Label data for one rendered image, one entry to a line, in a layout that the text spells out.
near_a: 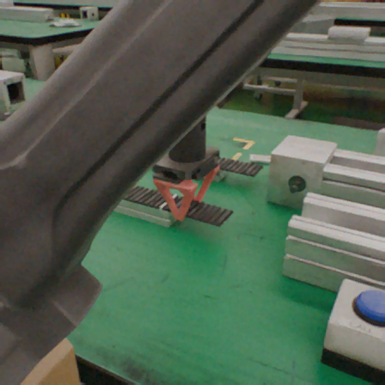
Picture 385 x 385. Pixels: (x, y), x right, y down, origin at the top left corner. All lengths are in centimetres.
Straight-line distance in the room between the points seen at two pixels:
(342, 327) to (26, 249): 36
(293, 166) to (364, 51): 145
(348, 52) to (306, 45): 19
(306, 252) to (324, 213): 8
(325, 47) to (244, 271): 166
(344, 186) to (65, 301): 59
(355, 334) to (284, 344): 9
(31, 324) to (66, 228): 5
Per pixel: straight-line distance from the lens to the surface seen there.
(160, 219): 69
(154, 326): 52
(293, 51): 218
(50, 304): 18
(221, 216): 65
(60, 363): 39
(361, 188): 73
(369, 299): 48
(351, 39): 211
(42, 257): 16
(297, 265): 58
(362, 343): 47
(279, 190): 75
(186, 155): 60
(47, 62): 304
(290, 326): 53
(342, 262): 56
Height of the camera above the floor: 115
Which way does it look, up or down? 29 degrees down
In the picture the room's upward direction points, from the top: straight up
